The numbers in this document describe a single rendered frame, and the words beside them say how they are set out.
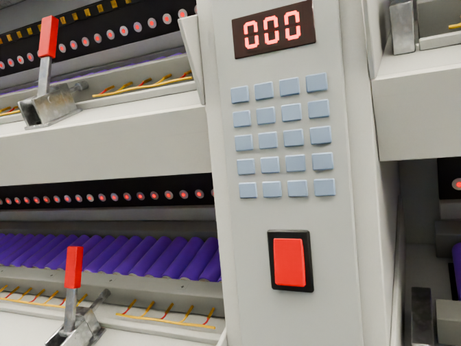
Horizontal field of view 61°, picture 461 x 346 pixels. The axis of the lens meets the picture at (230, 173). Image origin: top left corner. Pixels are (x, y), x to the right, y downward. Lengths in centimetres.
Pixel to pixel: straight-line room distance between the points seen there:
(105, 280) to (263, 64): 27
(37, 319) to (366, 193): 35
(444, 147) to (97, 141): 22
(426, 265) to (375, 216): 16
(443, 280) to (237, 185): 20
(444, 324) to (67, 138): 29
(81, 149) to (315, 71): 18
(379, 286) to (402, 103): 9
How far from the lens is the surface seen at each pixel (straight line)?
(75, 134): 31
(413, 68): 22
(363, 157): 21
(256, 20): 23
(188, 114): 25
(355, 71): 21
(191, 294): 34
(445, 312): 30
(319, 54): 21
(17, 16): 71
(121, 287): 39
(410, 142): 22
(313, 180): 21
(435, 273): 36
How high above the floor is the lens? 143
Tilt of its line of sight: 3 degrees down
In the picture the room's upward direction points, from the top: 5 degrees counter-clockwise
